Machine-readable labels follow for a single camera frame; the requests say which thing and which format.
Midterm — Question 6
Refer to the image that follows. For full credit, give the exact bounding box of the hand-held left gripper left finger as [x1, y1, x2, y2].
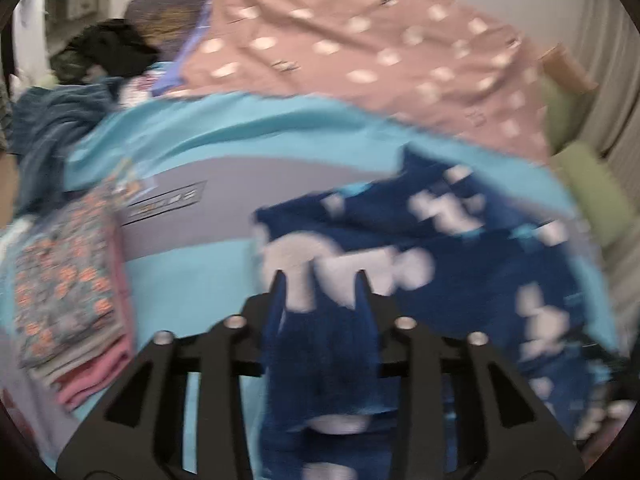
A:
[55, 269, 288, 480]

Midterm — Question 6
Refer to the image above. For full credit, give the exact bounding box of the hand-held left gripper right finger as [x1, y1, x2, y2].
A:
[352, 269, 587, 480]

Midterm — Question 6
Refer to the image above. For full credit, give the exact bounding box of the navy fleece garment white print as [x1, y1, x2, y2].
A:
[252, 147, 622, 480]

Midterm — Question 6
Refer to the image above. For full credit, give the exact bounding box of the pink folded cloth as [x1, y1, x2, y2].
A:
[54, 240, 137, 412]

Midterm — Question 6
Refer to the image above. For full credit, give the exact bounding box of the grey floral folded cloth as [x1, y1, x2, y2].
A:
[12, 185, 127, 367]

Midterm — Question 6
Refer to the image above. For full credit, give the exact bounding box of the pink white-dotted bed sheet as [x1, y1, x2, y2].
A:
[179, 0, 557, 167]

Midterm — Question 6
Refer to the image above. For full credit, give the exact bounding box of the green pillow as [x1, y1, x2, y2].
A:
[541, 79, 637, 257]

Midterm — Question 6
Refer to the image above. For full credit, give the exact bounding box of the dark teal knit cloth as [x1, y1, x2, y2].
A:
[9, 79, 122, 212]

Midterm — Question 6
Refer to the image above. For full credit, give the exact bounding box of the black cloth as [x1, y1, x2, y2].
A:
[50, 18, 162, 82]

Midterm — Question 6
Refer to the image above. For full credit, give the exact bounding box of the dark worn printed cloth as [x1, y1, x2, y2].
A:
[124, 0, 222, 57]

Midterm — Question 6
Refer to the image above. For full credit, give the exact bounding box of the brown cardboard box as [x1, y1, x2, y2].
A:
[539, 41, 599, 94]

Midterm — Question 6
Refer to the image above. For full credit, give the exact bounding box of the beige curtain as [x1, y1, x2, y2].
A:
[574, 0, 640, 162]

